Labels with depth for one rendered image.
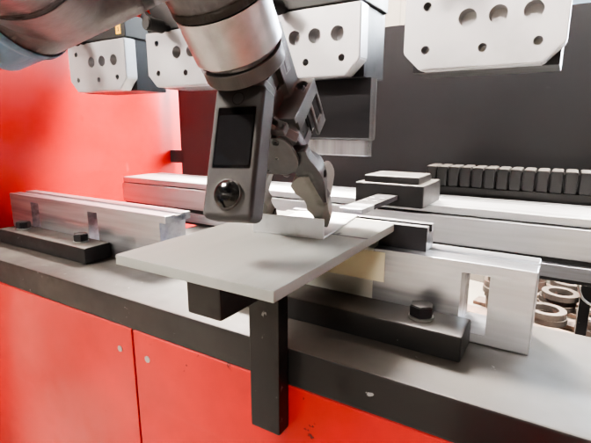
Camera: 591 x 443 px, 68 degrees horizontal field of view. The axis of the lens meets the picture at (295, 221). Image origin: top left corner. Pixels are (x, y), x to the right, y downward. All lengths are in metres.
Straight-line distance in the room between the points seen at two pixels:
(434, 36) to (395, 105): 0.59
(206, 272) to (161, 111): 1.16
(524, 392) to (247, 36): 0.40
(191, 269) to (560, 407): 0.35
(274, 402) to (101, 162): 0.98
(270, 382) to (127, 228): 0.44
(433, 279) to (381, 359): 0.11
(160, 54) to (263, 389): 0.49
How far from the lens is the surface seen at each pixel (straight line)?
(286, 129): 0.40
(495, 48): 0.50
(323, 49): 0.56
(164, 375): 0.68
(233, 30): 0.34
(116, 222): 0.87
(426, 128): 1.07
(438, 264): 0.54
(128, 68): 0.79
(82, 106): 1.33
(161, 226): 0.78
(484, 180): 0.92
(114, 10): 0.33
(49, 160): 1.28
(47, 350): 0.92
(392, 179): 0.76
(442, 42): 0.51
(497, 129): 1.04
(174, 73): 0.70
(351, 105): 0.57
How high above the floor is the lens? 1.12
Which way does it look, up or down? 12 degrees down
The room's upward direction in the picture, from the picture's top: straight up
